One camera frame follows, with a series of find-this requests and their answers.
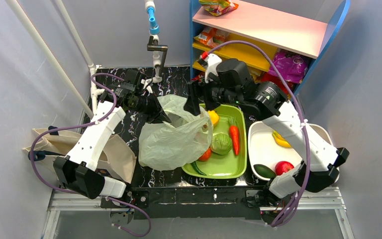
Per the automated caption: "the white pvc pipe frame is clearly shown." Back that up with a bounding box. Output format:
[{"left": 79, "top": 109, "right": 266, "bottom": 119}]
[{"left": 6, "top": 0, "right": 168, "bottom": 118}]

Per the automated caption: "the red snack bag right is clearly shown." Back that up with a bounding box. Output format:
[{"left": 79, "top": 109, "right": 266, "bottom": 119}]
[{"left": 258, "top": 73, "right": 278, "bottom": 84}]

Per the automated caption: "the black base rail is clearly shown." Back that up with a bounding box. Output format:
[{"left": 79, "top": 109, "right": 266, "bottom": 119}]
[{"left": 100, "top": 184, "right": 286, "bottom": 221}]

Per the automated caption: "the colourful shelf unit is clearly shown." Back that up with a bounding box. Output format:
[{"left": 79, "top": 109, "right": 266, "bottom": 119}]
[{"left": 190, "top": 0, "right": 351, "bottom": 94}]

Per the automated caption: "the translucent white plastic bag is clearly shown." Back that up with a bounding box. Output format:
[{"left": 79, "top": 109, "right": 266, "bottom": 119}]
[{"left": 138, "top": 94, "right": 213, "bottom": 171}]

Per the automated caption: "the red orange tomato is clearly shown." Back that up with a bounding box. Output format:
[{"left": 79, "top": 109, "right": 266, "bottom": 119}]
[{"left": 198, "top": 147, "right": 212, "bottom": 162}]

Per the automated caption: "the orange carrot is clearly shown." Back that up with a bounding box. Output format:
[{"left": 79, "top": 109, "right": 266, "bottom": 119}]
[{"left": 228, "top": 117, "right": 240, "bottom": 156}]

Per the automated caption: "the yellow bell pepper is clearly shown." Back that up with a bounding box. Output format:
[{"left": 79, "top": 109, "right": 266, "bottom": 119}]
[{"left": 208, "top": 111, "right": 220, "bottom": 127}]

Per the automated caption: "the red apple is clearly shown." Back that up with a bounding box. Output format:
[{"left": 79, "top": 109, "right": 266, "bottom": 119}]
[{"left": 275, "top": 161, "right": 294, "bottom": 176}]

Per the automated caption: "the snack bag on top shelf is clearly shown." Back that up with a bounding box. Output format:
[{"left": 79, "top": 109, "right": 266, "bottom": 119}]
[{"left": 199, "top": 0, "right": 239, "bottom": 16}]

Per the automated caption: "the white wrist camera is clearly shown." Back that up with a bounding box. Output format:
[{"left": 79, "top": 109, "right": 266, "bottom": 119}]
[
  {"left": 197, "top": 52, "right": 222, "bottom": 84},
  {"left": 142, "top": 78, "right": 153, "bottom": 94}
]

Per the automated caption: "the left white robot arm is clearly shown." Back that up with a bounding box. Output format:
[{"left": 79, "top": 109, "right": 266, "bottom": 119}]
[{"left": 53, "top": 69, "right": 171, "bottom": 199}]

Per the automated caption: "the dark green avocado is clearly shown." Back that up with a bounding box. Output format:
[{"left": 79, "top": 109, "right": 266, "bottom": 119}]
[{"left": 254, "top": 164, "right": 276, "bottom": 179}]

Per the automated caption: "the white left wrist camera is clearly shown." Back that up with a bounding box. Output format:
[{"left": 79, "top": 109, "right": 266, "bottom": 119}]
[{"left": 142, "top": 78, "right": 153, "bottom": 94}]

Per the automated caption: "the white plastic tray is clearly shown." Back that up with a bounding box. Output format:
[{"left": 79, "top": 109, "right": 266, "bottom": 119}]
[{"left": 247, "top": 121, "right": 341, "bottom": 184}]

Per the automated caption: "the red snack bag left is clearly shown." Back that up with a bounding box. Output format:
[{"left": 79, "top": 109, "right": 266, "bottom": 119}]
[{"left": 191, "top": 72, "right": 205, "bottom": 82}]

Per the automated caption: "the green chili pepper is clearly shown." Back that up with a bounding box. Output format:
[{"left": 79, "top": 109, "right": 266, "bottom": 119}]
[{"left": 191, "top": 161, "right": 206, "bottom": 176}]

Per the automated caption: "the green cabbage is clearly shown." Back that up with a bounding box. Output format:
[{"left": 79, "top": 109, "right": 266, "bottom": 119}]
[{"left": 210, "top": 133, "right": 233, "bottom": 155}]

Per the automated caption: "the yellow banana bunch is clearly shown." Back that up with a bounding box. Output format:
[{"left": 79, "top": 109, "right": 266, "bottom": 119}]
[{"left": 272, "top": 131, "right": 291, "bottom": 148}]

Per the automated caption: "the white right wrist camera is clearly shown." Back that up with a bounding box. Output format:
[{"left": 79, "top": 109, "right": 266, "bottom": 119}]
[{"left": 197, "top": 52, "right": 222, "bottom": 84}]

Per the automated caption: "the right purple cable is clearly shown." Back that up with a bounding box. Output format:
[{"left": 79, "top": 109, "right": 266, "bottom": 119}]
[{"left": 207, "top": 40, "right": 311, "bottom": 228}]

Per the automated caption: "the beige canvas tote bag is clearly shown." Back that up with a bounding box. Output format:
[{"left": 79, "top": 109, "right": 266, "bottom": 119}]
[{"left": 34, "top": 130, "right": 136, "bottom": 183}]

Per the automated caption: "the orange snack bag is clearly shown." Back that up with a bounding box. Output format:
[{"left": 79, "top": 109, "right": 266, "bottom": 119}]
[{"left": 194, "top": 26, "right": 230, "bottom": 48}]

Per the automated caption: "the red snack bag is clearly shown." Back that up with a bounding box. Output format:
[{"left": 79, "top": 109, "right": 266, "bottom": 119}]
[
  {"left": 191, "top": 72, "right": 205, "bottom": 82},
  {"left": 258, "top": 73, "right": 278, "bottom": 84}
]

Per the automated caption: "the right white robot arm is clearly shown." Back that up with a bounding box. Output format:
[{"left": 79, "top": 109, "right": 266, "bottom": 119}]
[{"left": 184, "top": 59, "right": 349, "bottom": 199}]

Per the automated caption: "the purple snack bag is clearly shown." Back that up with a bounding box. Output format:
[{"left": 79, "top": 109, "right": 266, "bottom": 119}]
[{"left": 272, "top": 49, "right": 312, "bottom": 84}]

